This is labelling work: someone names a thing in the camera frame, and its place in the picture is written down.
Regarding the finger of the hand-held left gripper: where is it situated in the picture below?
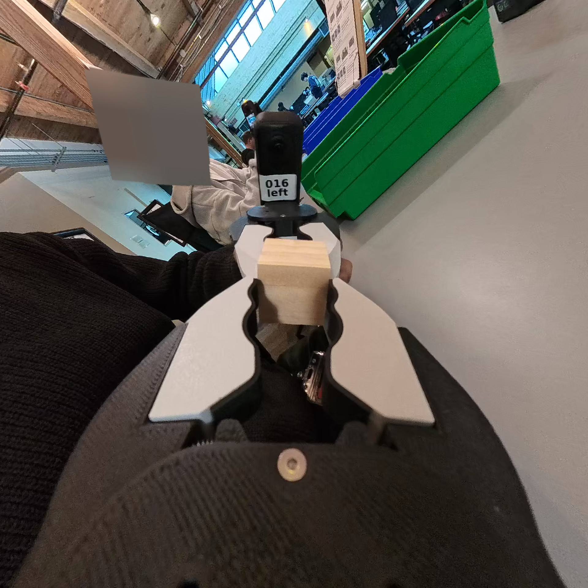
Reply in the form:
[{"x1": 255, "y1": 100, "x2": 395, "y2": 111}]
[
  {"x1": 299, "y1": 222, "x2": 343, "y2": 279},
  {"x1": 233, "y1": 224, "x2": 277, "y2": 281}
]

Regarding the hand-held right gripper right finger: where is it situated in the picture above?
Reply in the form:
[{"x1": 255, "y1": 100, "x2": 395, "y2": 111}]
[{"x1": 321, "y1": 277, "x2": 435, "y2": 444}]

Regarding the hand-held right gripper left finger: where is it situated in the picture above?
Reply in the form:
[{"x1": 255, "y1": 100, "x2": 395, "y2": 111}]
[{"x1": 148, "y1": 278, "x2": 264, "y2": 443}]

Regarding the smooth pale wooden cube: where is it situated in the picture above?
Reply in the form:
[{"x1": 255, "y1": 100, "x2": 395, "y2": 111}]
[{"x1": 257, "y1": 238, "x2": 332, "y2": 326}]

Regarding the green plastic bin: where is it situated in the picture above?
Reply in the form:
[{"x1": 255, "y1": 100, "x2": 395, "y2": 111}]
[{"x1": 301, "y1": 0, "x2": 501, "y2": 220}]

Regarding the person's left forearm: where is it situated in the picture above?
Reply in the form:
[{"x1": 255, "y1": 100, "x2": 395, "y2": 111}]
[{"x1": 166, "y1": 246, "x2": 244, "y2": 322}]

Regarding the grey desk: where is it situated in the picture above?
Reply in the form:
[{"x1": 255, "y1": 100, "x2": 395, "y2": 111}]
[{"x1": 317, "y1": 0, "x2": 588, "y2": 588}]

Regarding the black chair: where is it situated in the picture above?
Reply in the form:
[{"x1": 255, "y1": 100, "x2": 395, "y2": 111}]
[{"x1": 152, "y1": 202, "x2": 221, "y2": 252}]

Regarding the metal key clip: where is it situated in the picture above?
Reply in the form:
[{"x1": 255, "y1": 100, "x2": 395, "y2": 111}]
[{"x1": 296, "y1": 350, "x2": 328, "y2": 405}]

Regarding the stack of blue plastic bins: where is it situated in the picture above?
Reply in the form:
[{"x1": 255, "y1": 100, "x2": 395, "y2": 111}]
[{"x1": 302, "y1": 66, "x2": 384, "y2": 154}]

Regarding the printed instruction sheet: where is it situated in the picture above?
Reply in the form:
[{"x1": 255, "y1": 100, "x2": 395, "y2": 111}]
[{"x1": 324, "y1": 0, "x2": 363, "y2": 98}]

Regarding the wooden sign board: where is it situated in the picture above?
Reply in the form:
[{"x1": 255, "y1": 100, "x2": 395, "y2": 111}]
[{"x1": 351, "y1": 0, "x2": 369, "y2": 80}]

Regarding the person's black sweater torso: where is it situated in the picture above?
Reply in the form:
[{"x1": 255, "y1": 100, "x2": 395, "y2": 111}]
[{"x1": 0, "y1": 232, "x2": 295, "y2": 588}]

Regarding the black device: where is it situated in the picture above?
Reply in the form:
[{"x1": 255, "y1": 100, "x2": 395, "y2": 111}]
[{"x1": 494, "y1": 0, "x2": 548, "y2": 23}]

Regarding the grey ceiling cable tray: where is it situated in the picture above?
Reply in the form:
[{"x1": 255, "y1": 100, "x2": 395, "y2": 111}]
[{"x1": 0, "y1": 138, "x2": 108, "y2": 172}]

